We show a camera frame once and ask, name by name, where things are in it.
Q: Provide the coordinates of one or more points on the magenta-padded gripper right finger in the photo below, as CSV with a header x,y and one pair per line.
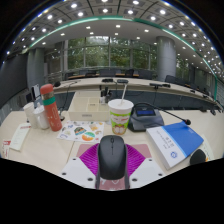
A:
x,y
150,171

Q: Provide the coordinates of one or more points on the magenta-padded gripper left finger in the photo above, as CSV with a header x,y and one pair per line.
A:
x,y
75,171

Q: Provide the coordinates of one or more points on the black computer mouse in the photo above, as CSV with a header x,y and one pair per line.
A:
x,y
112,156

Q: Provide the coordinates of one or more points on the pink mouse pad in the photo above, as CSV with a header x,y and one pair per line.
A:
x,y
83,149

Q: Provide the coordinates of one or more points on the blue and white book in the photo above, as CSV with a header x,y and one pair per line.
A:
x,y
173,143

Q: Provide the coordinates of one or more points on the colourful sticker sheet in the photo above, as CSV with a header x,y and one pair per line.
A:
x,y
80,131

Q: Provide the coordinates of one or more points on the black handheld microphone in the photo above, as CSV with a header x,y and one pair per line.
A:
x,y
198,157

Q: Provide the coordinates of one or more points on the black conference microphone unit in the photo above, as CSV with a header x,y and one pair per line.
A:
x,y
145,120
62,116

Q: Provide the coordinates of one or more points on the printed paper cup with straw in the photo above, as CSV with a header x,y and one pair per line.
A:
x,y
120,118

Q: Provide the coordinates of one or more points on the white paper sheet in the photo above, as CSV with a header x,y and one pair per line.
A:
x,y
208,148

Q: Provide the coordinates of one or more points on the cream cardboard box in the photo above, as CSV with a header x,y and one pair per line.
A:
x,y
88,110

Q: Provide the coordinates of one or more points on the red drink bottle green band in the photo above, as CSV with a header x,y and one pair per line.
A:
x,y
52,111

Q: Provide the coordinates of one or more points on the stack of white paper cups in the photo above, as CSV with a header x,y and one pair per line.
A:
x,y
30,115

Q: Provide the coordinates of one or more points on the curved wooden conference desk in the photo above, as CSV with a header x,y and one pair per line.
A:
x,y
140,86

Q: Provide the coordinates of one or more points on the white floor appliance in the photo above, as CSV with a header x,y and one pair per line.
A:
x,y
36,91

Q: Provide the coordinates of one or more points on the dark office chairs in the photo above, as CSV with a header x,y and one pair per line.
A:
x,y
171,79

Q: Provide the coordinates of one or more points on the ceiling lights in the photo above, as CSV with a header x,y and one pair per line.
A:
x,y
104,10

